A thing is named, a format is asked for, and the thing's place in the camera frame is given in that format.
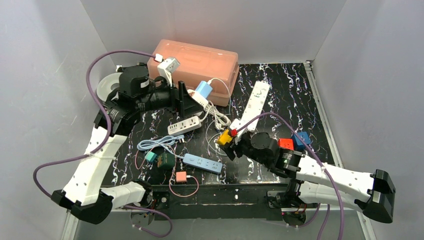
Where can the white long power strip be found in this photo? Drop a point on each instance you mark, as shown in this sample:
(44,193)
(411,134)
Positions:
(254,105)

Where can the yellow cube socket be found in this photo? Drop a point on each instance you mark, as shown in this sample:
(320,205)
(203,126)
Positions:
(225,138)

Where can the white cube charger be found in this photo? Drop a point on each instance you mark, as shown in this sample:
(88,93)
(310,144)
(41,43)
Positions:
(198,98)

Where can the grey filament spool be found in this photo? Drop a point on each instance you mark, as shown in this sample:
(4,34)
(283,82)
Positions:
(107,85)

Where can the teal plug adapter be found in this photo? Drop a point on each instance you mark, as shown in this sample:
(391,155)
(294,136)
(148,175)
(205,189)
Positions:
(151,157)

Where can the pink translucent plastic storage box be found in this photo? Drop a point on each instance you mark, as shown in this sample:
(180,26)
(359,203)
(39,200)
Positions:
(201,63)

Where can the small light blue charger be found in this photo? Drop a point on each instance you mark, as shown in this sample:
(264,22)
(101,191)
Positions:
(204,88)

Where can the red cube socket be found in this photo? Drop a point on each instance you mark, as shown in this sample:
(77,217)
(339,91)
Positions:
(286,143)

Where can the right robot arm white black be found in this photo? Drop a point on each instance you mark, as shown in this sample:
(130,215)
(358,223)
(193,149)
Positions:
(372,194)

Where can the white usb charging hub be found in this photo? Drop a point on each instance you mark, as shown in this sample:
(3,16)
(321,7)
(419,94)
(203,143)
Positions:
(184,126)

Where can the blue plug adapter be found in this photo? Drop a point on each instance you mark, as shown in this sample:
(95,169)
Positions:
(300,141)

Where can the light blue power strip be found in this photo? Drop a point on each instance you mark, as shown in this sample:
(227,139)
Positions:
(202,163)

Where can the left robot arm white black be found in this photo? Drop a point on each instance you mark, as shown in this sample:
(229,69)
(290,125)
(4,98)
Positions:
(136,94)

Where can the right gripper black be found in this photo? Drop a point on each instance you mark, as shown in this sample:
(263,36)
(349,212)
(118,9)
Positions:
(239,144)

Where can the aluminium frame rail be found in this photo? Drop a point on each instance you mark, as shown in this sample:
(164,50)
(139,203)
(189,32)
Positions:
(69,227)

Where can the small pink usb charger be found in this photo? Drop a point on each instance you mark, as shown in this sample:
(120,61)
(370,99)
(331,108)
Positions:
(181,177)

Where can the dark green cube charger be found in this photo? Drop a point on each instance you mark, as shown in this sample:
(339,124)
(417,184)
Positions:
(166,161)

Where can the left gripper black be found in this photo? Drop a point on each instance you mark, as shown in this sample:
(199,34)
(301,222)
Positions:
(181,100)

